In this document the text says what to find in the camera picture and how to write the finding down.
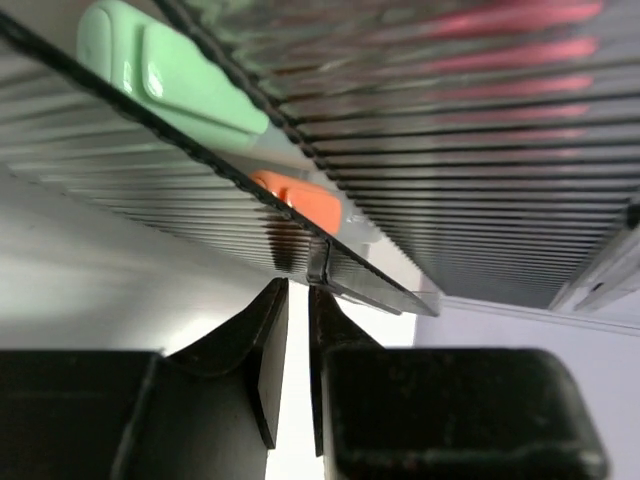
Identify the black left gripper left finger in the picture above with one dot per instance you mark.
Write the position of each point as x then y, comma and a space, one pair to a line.
208, 411

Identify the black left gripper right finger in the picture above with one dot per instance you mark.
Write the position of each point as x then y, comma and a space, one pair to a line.
443, 413

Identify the orange capped highlighter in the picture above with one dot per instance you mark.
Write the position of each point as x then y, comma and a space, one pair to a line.
326, 208

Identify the green capped highlighter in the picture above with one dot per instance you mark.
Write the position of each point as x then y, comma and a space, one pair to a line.
166, 73

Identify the clear acrylic drawer organizer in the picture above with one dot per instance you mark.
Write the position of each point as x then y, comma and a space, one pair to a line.
493, 144

